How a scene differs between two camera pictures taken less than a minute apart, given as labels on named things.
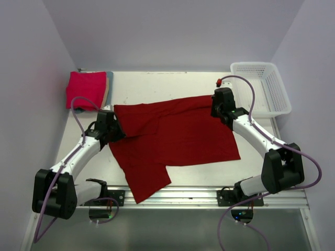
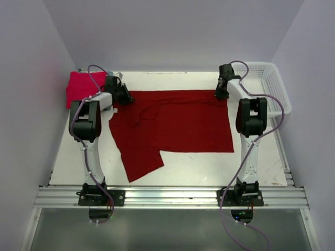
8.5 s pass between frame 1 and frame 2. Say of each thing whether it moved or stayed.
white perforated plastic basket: stayed
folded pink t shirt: stayed
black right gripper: moved
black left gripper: moved
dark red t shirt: moved
